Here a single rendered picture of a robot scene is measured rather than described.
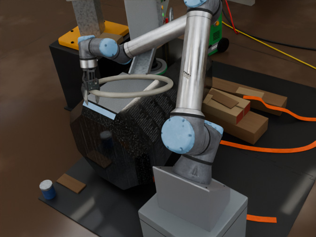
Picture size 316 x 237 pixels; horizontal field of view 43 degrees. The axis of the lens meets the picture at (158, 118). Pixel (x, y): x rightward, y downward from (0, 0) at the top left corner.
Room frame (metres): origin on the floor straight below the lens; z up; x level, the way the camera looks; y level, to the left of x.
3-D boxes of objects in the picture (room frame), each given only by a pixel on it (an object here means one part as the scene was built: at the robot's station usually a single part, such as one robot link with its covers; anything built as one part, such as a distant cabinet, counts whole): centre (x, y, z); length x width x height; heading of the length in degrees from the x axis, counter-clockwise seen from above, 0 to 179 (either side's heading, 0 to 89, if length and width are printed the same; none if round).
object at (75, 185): (2.24, 0.78, 0.02); 0.25 x 0.10 x 0.01; 50
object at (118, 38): (3.13, 0.32, 0.81); 0.20 x 0.10 x 0.05; 58
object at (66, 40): (3.33, 0.48, 0.76); 0.49 x 0.49 x 0.05; 50
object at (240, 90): (2.97, -0.89, 0.14); 0.25 x 0.10 x 0.01; 55
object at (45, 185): (2.15, 0.95, 0.08); 0.10 x 0.10 x 0.13
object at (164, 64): (2.53, -0.01, 0.86); 0.21 x 0.21 x 0.01
